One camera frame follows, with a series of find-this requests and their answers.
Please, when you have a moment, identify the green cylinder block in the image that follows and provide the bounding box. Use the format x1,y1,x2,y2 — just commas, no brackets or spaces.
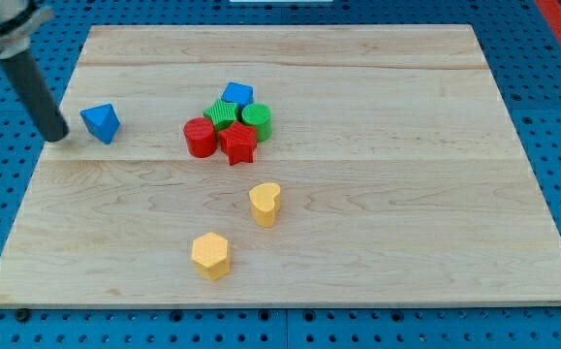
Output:
241,103,272,143

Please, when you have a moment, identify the red star block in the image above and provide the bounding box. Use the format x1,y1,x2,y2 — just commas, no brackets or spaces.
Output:
219,121,258,166

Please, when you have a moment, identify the green star block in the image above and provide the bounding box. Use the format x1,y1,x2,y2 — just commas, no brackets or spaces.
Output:
203,99,239,133

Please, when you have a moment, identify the yellow heart block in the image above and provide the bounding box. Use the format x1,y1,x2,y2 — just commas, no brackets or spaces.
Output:
249,182,281,228

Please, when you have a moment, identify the blue cube block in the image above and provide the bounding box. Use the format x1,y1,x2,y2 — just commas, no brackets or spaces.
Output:
221,81,254,110

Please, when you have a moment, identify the light wooden board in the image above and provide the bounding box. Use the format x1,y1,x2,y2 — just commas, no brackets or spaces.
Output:
0,25,561,309

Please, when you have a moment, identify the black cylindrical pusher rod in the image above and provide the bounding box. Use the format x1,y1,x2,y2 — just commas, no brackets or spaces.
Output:
0,49,69,143

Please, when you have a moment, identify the blue triangle block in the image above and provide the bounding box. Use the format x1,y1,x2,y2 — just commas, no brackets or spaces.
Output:
80,104,120,144

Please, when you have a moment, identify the red cylinder block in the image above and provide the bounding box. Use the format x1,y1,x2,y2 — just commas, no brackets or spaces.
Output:
183,117,217,158

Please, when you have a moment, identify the yellow hexagon block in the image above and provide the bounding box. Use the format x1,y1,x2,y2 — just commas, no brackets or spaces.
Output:
191,232,232,281

